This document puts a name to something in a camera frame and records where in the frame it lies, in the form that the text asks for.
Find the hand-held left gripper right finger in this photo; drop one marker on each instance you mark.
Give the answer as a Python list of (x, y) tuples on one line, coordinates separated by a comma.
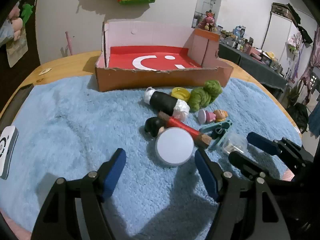
[(206, 177)]

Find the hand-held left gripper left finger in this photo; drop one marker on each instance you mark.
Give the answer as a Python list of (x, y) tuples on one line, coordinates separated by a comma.
[(115, 172)]

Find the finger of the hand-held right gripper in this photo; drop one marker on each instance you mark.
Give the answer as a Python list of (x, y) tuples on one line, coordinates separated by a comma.
[(245, 161), (262, 142)]

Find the small clear plastic box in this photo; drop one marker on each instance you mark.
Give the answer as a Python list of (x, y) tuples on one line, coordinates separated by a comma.
[(233, 143)]

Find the teal clothespin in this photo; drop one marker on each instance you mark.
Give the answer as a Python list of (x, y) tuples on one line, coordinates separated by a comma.
[(217, 127)]

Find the pink doll figurine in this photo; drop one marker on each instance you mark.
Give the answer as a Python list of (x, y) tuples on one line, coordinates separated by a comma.
[(212, 116)]

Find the red thread spool stick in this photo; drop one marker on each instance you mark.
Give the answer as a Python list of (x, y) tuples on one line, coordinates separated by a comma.
[(178, 125)]

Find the black-haired figurine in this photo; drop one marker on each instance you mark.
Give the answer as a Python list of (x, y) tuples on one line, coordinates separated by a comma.
[(153, 125)]

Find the green yarn bundle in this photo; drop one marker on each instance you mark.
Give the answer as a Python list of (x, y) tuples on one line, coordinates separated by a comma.
[(202, 97)]

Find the black and white paper roll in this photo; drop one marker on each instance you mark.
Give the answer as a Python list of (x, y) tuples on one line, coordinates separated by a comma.
[(162, 101)]

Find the yellow bottle cap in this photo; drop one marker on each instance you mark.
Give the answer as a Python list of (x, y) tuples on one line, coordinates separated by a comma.
[(180, 93)]

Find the cardboard box with red bottom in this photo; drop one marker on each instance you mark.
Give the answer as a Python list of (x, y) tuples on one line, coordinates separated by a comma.
[(150, 80)]

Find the black bag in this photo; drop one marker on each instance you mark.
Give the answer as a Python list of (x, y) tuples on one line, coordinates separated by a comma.
[(298, 117)]

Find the blue fuzzy blanket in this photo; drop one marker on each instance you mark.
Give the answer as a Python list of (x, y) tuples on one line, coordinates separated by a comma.
[(75, 130)]

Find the dark cloth covered table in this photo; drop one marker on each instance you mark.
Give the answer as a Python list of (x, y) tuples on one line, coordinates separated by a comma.
[(250, 67)]

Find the pink floral curtain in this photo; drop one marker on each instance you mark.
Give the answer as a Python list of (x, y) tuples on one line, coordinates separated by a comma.
[(312, 62)]

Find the white flat device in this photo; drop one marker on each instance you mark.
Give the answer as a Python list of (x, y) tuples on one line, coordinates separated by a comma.
[(7, 150)]

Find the white fabric wardrobe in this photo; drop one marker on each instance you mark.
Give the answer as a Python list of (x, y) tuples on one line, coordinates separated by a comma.
[(277, 30)]

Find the black hanging clothes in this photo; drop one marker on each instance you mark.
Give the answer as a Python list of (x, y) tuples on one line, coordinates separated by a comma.
[(303, 33)]

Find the small paper sticker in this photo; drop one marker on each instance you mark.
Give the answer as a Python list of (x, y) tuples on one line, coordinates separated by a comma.
[(45, 71)]

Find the magenta plush toy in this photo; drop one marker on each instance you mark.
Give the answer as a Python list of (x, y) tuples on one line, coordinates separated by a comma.
[(207, 21)]

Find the pink stick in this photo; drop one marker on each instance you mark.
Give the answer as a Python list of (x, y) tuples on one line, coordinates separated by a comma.
[(69, 42)]

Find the brown paper bag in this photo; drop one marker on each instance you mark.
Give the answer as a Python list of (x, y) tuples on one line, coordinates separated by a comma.
[(16, 52)]

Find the pale pink plush toy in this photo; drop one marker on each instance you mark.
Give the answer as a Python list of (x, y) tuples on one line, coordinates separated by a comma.
[(17, 28)]

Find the clear plastic bag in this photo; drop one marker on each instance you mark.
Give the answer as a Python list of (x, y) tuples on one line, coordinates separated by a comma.
[(5, 32)]

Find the green plush toy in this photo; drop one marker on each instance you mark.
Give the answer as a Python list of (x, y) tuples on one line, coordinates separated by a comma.
[(27, 12)]

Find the pink plush bear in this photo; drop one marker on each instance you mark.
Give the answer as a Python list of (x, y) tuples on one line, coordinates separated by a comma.
[(14, 12)]

